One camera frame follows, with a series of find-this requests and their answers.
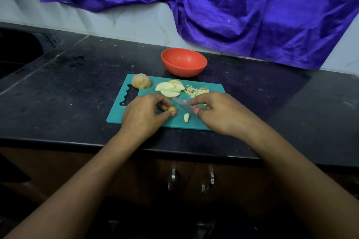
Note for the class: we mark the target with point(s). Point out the person's left hand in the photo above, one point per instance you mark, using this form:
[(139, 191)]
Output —
[(143, 117)]

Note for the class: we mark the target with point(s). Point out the person's right hand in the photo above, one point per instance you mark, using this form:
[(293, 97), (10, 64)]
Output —
[(224, 114)]

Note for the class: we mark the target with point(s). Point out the teal plastic cutting board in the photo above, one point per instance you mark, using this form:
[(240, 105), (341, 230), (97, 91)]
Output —
[(126, 114)]

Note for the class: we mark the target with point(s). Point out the whole brown potato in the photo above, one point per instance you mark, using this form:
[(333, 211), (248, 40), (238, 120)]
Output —
[(173, 111)]

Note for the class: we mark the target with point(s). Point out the brown potato half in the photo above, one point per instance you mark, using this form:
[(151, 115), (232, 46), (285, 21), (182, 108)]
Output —
[(141, 81)]

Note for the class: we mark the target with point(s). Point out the pile of diced apple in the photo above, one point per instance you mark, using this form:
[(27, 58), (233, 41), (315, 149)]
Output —
[(196, 90)]

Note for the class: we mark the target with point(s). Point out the small pale potato strip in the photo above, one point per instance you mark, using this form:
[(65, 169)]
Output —
[(186, 117)]

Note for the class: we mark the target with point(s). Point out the orange bowl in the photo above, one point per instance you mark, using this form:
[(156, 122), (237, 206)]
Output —
[(184, 62)]

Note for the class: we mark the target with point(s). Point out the person's left forearm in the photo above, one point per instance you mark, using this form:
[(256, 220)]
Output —
[(67, 197)]

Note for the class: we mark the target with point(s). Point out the person's right forearm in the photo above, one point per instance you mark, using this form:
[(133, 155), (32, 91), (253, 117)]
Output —
[(308, 180)]

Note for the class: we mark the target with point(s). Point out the purple cloth curtain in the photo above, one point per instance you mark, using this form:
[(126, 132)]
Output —
[(252, 6)]

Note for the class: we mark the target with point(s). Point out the dark kitchen sink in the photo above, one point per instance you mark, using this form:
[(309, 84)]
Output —
[(19, 51)]

